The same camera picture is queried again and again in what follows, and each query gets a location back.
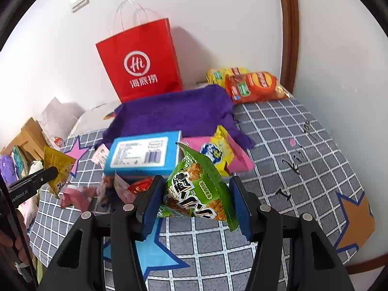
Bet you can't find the red snack packet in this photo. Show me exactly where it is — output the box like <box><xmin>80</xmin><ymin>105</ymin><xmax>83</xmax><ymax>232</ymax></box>
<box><xmin>128</xmin><ymin>177</ymin><xmax>153</xmax><ymax>194</ymax></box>

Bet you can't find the yellow triangular snack packet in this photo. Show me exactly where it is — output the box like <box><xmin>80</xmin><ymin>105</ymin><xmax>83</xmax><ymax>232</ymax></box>
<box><xmin>43</xmin><ymin>146</ymin><xmax>76</xmax><ymax>199</ymax></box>

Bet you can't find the green snack packet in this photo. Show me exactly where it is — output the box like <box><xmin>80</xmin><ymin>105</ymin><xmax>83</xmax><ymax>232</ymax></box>
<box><xmin>157</xmin><ymin>143</ymin><xmax>239</xmax><ymax>231</ymax></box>

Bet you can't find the pink yellow snack packet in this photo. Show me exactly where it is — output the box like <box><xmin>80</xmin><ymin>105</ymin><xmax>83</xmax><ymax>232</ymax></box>
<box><xmin>181</xmin><ymin>125</ymin><xmax>254</xmax><ymax>177</ymax></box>

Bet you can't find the pink white candy packet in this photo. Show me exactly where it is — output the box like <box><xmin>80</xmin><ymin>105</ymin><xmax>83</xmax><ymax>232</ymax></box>
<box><xmin>113</xmin><ymin>173</ymin><xmax>136</xmax><ymax>204</ymax></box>

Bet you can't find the person's left hand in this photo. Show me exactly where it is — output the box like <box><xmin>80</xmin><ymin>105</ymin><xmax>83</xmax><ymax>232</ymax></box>
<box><xmin>0</xmin><ymin>210</ymin><xmax>31</xmax><ymax>265</ymax></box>

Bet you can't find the cardboard box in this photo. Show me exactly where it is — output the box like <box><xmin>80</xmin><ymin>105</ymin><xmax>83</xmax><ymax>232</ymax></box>
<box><xmin>1</xmin><ymin>118</ymin><xmax>47</xmax><ymax>162</ymax></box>

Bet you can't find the grey checkered tablecloth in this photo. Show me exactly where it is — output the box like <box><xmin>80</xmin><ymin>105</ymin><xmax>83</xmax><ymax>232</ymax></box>
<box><xmin>29</xmin><ymin>97</ymin><xmax>377</xmax><ymax>291</ymax></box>

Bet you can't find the blue tissue pack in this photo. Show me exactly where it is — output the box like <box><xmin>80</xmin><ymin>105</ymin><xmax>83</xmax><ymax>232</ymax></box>
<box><xmin>104</xmin><ymin>131</ymin><xmax>181</xmax><ymax>178</ymax></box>

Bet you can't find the white plastic Miniso bag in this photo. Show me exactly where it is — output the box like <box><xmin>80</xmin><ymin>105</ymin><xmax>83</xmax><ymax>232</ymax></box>
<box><xmin>37</xmin><ymin>97</ymin><xmax>78</xmax><ymax>150</ymax></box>

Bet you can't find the white fruit print cloth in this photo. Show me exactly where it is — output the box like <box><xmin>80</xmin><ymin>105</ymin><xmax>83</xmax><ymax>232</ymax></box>
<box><xmin>68</xmin><ymin>101</ymin><xmax>121</xmax><ymax>138</ymax></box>

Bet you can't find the purple towel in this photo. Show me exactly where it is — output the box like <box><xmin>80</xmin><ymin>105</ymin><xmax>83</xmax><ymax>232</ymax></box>
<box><xmin>97</xmin><ymin>85</ymin><xmax>255</xmax><ymax>149</ymax></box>

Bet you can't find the orange chips bag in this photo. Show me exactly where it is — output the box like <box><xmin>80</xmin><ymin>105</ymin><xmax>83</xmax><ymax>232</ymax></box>
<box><xmin>225</xmin><ymin>72</ymin><xmax>289</xmax><ymax>105</ymax></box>

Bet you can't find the yellow chips bag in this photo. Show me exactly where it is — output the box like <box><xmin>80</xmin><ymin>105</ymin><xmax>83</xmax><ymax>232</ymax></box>
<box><xmin>206</xmin><ymin>67</ymin><xmax>250</xmax><ymax>87</ymax></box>

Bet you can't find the red paper shopping bag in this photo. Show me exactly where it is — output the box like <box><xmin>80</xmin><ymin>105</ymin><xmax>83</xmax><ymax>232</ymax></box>
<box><xmin>96</xmin><ymin>16</ymin><xmax>183</xmax><ymax>103</ymax></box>

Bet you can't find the white wall switch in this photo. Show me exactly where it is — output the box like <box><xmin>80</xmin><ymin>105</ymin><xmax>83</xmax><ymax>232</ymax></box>
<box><xmin>70</xmin><ymin>0</ymin><xmax>89</xmax><ymax>13</ymax></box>

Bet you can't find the brown wooden door frame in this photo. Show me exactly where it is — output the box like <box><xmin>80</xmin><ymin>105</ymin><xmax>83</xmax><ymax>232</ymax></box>
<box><xmin>280</xmin><ymin>0</ymin><xmax>299</xmax><ymax>93</ymax></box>

